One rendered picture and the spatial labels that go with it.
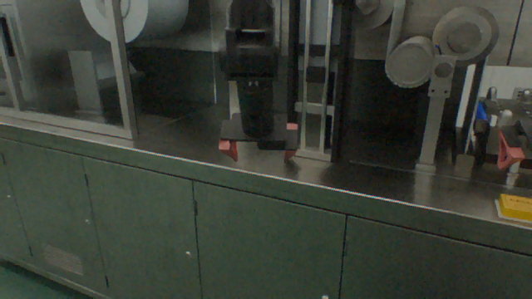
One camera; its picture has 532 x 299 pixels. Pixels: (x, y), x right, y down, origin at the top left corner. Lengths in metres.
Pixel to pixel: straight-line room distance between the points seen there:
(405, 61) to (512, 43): 0.44
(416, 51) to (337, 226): 0.52
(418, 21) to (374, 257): 0.82
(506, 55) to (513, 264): 0.71
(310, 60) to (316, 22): 0.10
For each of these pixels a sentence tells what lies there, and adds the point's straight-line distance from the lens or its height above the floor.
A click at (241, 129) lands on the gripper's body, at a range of 0.64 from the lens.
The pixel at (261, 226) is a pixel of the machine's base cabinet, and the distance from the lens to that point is 1.10.
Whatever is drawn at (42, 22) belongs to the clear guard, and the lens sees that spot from 1.53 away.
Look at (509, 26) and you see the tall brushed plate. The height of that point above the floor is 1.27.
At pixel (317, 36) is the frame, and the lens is 1.04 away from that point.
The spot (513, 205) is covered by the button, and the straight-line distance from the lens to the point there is 0.95.
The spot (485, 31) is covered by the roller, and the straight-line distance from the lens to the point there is 1.09.
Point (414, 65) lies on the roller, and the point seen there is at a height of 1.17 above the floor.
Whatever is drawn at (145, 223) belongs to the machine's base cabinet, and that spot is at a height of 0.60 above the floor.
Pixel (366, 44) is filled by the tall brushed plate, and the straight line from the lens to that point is 1.45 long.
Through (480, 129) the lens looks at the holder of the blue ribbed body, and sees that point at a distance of 1.15.
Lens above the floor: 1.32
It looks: 22 degrees down
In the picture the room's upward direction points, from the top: straight up
